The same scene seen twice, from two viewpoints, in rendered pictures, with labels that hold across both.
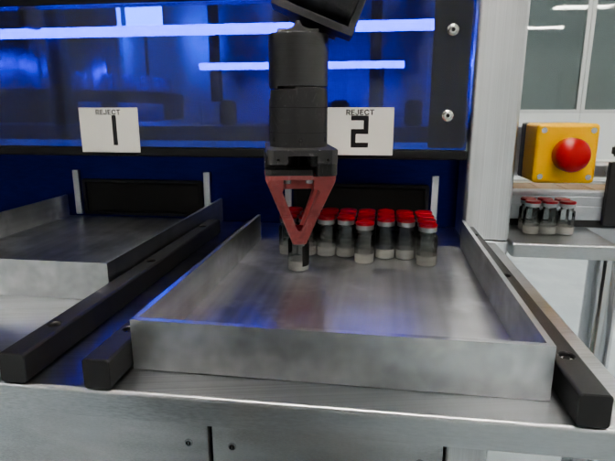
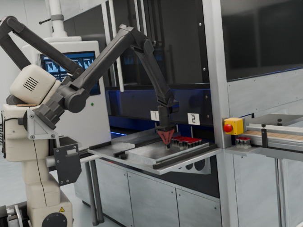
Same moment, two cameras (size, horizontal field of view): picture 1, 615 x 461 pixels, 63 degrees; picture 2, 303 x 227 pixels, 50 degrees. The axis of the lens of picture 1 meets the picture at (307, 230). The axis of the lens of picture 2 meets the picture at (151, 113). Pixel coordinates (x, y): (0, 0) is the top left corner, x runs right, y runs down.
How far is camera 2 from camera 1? 139 cm
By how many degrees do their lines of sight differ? 45
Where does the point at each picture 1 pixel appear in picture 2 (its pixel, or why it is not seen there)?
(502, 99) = (217, 113)
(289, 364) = (136, 159)
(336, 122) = (189, 116)
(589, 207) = (260, 141)
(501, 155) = (219, 126)
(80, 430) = (154, 185)
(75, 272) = (131, 145)
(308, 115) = (162, 120)
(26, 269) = (126, 144)
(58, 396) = (117, 159)
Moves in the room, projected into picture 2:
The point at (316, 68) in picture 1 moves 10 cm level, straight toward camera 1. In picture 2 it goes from (162, 112) to (149, 116)
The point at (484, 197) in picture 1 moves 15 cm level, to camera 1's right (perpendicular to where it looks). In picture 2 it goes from (217, 136) to (244, 138)
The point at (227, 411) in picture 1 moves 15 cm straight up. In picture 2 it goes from (129, 163) to (125, 133)
